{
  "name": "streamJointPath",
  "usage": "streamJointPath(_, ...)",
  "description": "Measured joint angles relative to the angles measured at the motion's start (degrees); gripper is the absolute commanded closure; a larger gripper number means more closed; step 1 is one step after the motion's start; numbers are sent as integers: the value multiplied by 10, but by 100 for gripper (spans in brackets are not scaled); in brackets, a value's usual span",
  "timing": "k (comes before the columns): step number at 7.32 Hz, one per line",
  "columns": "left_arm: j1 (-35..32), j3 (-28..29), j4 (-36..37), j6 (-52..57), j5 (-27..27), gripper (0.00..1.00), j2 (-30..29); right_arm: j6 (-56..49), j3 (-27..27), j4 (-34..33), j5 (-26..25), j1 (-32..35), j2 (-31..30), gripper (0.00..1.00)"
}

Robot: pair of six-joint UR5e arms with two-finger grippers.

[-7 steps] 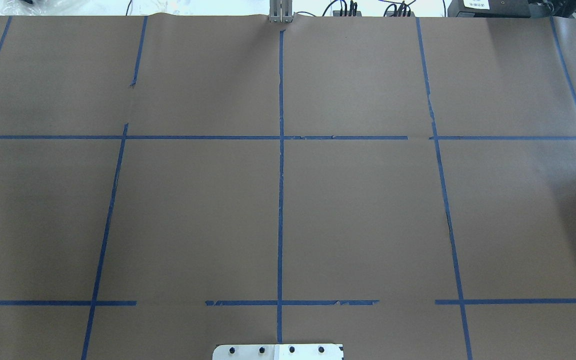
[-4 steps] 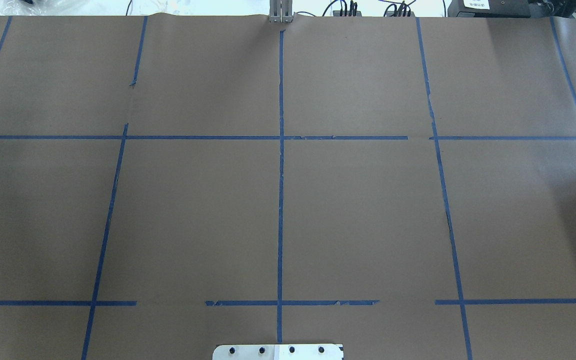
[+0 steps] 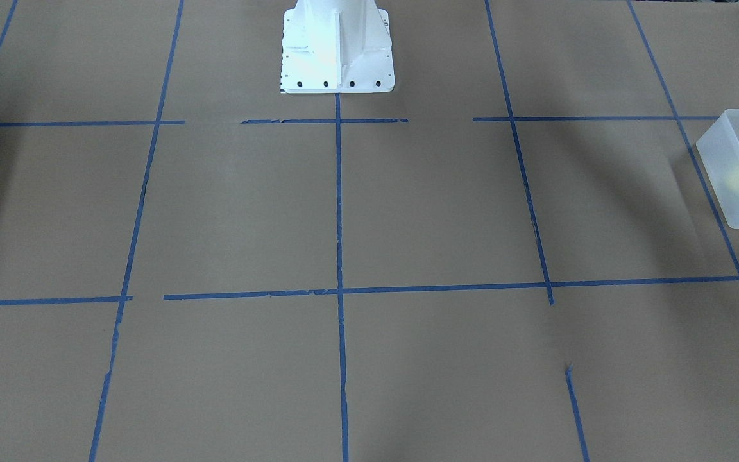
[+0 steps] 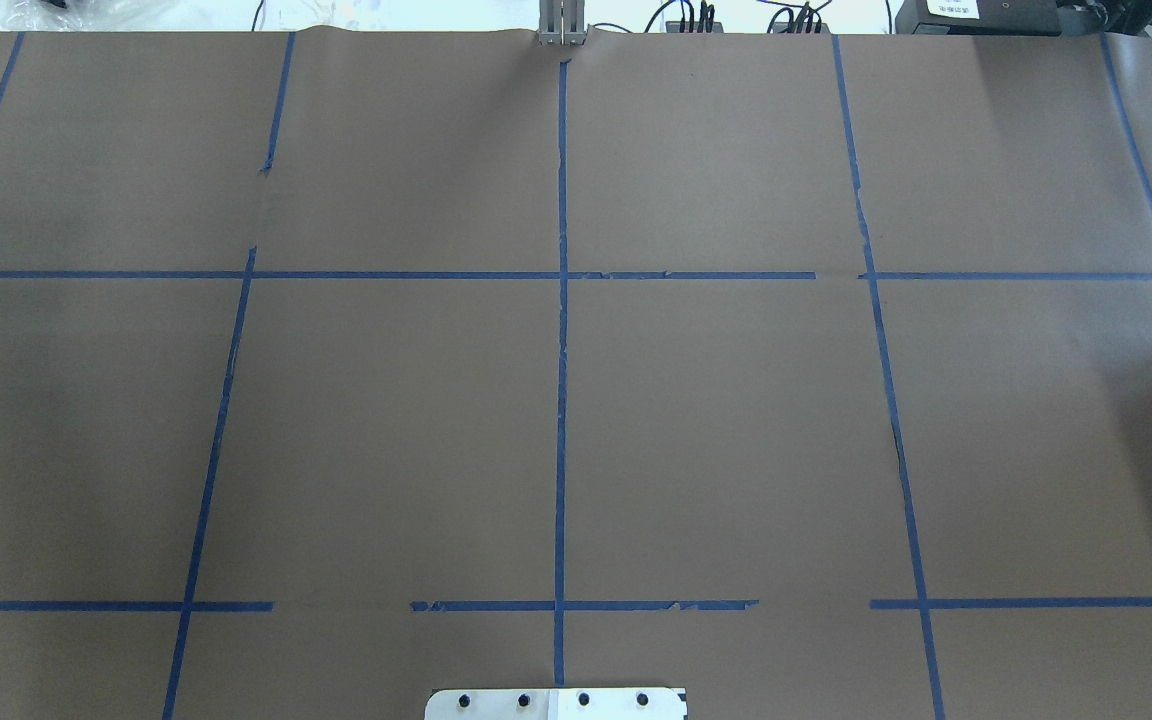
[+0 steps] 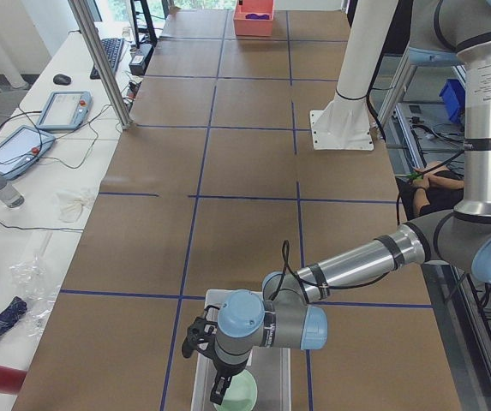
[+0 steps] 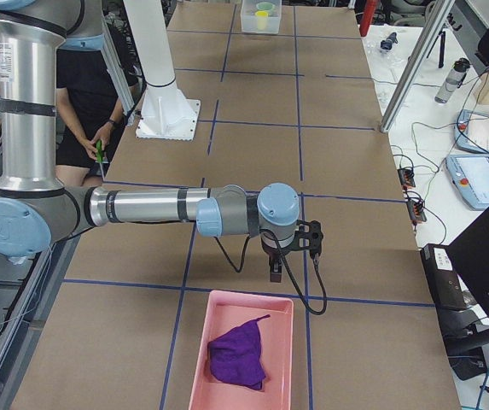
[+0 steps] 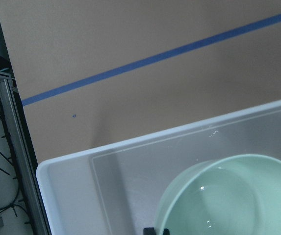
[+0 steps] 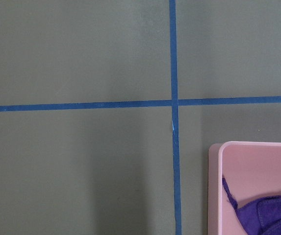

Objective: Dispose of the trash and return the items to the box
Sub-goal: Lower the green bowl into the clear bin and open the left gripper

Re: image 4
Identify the black desktop box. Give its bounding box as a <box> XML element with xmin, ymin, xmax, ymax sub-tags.
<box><xmin>893</xmin><ymin>1</ymin><xmax>1061</xmax><ymax>37</ymax></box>

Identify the aluminium frame post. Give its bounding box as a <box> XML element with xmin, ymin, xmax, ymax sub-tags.
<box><xmin>538</xmin><ymin>0</ymin><xmax>588</xmax><ymax>46</ymax></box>

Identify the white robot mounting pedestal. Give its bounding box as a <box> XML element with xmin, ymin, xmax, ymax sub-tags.
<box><xmin>424</xmin><ymin>687</ymin><xmax>689</xmax><ymax>719</ymax></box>

